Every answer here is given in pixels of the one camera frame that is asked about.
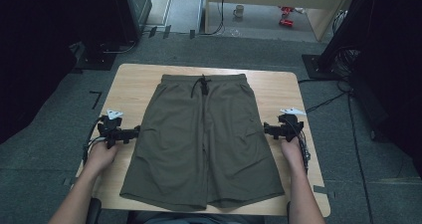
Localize grey tape strip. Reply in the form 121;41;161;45
313;184;336;199

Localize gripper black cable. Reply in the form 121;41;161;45
289;116;312;176
82;115;106;166

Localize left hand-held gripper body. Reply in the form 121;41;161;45
97;109;125;150

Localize black stand base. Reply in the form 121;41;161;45
301;53;334;81
75;41;117;72

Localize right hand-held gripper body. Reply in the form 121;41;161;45
278;107;308;143

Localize beige mug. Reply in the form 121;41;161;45
232;4;246;19

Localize tangle of black cables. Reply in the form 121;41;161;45
330;47;362;83

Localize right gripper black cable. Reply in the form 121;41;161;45
289;116;312;176

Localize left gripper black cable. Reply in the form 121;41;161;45
82;115;106;166

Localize long black floor cable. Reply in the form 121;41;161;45
345;91;375;224

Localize person's left hand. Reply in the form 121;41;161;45
85;139;119;176

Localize person's lap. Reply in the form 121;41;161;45
127;210;267;224

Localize hanging black cable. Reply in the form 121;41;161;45
198;0;227;37

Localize black cabinet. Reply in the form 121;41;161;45
78;0;153;48

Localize olive green shorts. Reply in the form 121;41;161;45
119;73;286;213

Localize person's right hand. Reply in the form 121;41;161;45
280;136;307;172

